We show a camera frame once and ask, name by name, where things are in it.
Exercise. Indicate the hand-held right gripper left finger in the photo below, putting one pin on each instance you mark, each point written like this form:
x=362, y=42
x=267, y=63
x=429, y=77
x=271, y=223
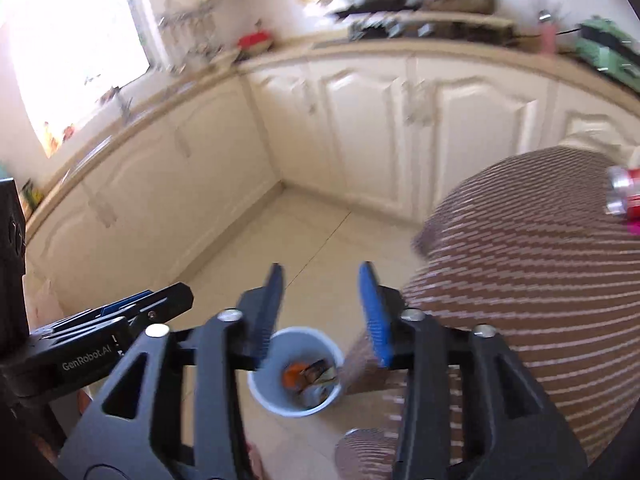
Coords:
x=270, y=310

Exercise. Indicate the wall utensil rack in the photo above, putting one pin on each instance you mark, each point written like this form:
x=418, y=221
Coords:
x=192, y=25

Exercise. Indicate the gold foil snack bag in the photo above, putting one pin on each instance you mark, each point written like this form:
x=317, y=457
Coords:
x=320, y=375

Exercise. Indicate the bright kitchen window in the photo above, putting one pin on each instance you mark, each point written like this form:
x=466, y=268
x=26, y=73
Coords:
x=75, y=50

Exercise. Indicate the black gas stove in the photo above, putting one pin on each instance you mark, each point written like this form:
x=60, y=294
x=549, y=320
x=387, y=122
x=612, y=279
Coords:
x=430, y=25

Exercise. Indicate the pink bottle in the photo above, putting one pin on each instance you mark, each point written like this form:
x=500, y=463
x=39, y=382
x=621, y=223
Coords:
x=548, y=35

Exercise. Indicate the red plastic container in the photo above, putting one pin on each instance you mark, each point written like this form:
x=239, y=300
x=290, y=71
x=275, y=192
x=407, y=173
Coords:
x=255, y=41

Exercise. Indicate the red soda can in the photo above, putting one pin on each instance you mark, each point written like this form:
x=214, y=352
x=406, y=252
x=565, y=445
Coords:
x=624, y=207
x=625, y=181

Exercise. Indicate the green yellow packet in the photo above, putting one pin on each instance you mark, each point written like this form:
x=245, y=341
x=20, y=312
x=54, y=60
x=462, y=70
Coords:
x=31, y=200

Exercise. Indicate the brown dotted cushioned stool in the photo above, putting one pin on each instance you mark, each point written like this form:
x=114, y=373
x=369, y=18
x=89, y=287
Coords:
x=525, y=260

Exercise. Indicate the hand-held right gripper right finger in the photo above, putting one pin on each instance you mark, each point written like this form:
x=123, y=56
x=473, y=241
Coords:
x=372, y=310

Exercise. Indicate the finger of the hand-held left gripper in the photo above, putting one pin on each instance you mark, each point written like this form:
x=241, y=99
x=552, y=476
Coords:
x=80, y=326
x=125, y=302

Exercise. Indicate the green appliance on counter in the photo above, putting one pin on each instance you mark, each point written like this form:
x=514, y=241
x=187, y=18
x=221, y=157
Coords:
x=607, y=47

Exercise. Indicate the metal sink faucet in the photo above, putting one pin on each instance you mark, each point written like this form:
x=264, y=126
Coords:
x=120, y=105

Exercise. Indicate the cream kitchen base cabinets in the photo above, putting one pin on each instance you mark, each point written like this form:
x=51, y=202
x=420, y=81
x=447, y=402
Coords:
x=360, y=125

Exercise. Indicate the pale blue plastic bucket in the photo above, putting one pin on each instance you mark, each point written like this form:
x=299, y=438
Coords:
x=270, y=395

